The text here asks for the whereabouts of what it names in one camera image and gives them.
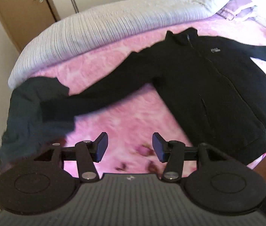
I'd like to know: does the brown wooden door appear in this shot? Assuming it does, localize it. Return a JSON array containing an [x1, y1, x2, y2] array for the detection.
[[0, 0, 59, 52]]

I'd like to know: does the lilac pillow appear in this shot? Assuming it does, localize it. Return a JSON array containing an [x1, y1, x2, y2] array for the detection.
[[217, 0, 258, 21]]

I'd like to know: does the dark grey garment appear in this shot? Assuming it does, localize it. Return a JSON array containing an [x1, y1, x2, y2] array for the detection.
[[0, 76, 75, 164]]

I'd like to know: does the white ribbed bedspread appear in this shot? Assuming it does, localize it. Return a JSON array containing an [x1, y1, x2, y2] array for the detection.
[[8, 0, 229, 89]]

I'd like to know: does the black zip jacket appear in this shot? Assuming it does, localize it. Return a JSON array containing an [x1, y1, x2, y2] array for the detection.
[[40, 27, 266, 164]]

